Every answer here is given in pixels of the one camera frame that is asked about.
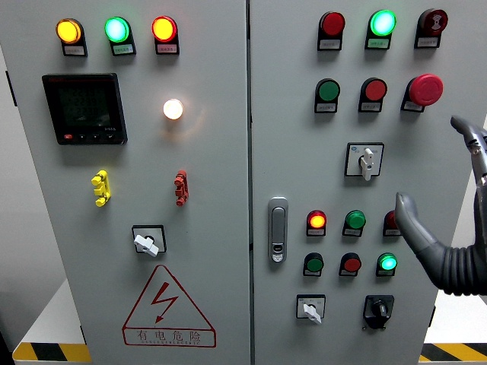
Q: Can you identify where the black-handle turn switch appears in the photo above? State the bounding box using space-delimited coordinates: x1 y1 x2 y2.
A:
361 294 396 331

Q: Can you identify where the large white-handle turn switch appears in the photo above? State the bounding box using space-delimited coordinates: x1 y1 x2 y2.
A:
344 141 385 182

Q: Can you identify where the small orange-lit red lamp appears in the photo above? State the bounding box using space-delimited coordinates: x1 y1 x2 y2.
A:
305 209 327 237

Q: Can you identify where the small red handle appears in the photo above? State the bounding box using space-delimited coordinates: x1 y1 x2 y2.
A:
173 169 189 207

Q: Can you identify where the small white-handle turn switch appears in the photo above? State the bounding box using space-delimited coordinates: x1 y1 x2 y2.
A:
295 294 327 325

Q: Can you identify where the large green push button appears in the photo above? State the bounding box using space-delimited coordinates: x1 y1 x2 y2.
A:
314 78 342 114

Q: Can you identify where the small flat red push button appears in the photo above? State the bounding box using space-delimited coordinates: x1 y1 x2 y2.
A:
338 252 363 278

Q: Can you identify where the pale grey cabinet door with display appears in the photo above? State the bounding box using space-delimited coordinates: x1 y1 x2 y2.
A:
0 0 252 365

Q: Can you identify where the large green lamp, white label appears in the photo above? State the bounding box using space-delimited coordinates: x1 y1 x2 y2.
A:
364 9 397 51

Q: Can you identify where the large red stop button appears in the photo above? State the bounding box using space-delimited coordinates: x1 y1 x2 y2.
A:
400 73 444 113

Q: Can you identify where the small flat green push button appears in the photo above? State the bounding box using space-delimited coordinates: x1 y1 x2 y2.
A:
302 252 325 278

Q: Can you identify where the small lit green lamp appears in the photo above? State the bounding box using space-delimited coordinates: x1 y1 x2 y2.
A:
375 252 399 278

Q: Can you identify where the small yellow handle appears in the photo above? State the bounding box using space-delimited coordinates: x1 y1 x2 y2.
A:
90 169 112 208

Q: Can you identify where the large red push button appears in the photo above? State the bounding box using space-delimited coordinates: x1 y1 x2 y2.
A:
358 77 389 113

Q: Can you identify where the small raised green button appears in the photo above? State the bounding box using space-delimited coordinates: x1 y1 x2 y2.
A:
341 209 367 238

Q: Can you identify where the black yellow striped tape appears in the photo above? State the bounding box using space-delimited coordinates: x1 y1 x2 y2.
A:
12 341 92 363
418 342 487 363

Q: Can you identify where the large orange-lit red-ringed lamp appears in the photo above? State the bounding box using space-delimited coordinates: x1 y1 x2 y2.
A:
151 15 181 56

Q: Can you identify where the dark red buzzer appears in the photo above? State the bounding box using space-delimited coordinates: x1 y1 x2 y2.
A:
414 8 449 49

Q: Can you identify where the pale grey cabinet door with lock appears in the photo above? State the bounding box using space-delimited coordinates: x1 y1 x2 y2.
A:
249 0 487 365

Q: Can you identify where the long black door hinge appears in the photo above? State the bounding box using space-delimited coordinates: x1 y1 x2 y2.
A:
5 71 18 107

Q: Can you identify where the silver door lock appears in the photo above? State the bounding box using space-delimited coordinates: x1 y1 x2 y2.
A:
267 196 289 264

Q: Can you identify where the black display meter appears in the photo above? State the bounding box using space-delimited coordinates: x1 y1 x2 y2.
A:
41 72 129 146

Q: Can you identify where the small dark red lamp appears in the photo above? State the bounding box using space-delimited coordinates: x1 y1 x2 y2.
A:
382 210 400 237

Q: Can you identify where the red warning triangle sticker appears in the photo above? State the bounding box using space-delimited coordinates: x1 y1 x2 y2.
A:
122 264 218 348

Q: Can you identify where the large yellow indicator lamp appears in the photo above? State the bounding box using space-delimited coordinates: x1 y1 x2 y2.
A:
56 17 89 58

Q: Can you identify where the large dark red lamp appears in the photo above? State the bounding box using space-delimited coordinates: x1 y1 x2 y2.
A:
317 11 347 52

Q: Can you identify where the white-handle switch, plain black plate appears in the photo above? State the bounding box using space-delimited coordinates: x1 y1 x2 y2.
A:
131 224 167 258

